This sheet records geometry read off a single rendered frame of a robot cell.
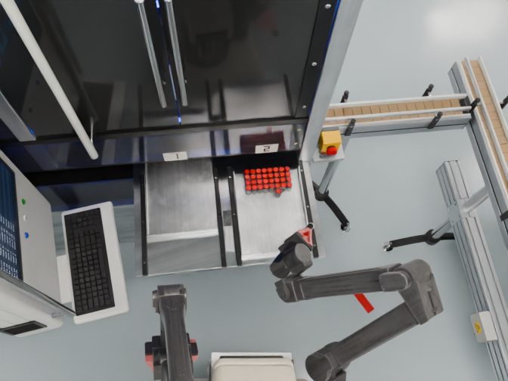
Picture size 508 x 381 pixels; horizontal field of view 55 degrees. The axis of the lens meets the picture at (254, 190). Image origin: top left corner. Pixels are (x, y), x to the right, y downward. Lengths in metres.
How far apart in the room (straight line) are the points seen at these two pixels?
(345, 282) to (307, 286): 0.13
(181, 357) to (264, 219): 0.88
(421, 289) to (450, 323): 1.77
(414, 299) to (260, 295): 1.63
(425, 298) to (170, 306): 0.59
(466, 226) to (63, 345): 2.06
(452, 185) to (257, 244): 1.08
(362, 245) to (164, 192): 1.33
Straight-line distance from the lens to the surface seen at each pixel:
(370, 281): 1.20
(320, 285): 1.30
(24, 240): 1.70
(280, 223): 1.85
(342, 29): 1.35
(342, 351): 1.32
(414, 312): 1.14
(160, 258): 1.83
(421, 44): 3.68
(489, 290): 2.39
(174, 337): 1.15
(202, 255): 1.81
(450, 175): 2.52
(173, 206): 1.88
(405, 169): 3.10
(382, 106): 2.12
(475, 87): 2.28
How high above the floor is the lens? 2.62
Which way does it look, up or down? 66 degrees down
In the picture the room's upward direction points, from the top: 5 degrees clockwise
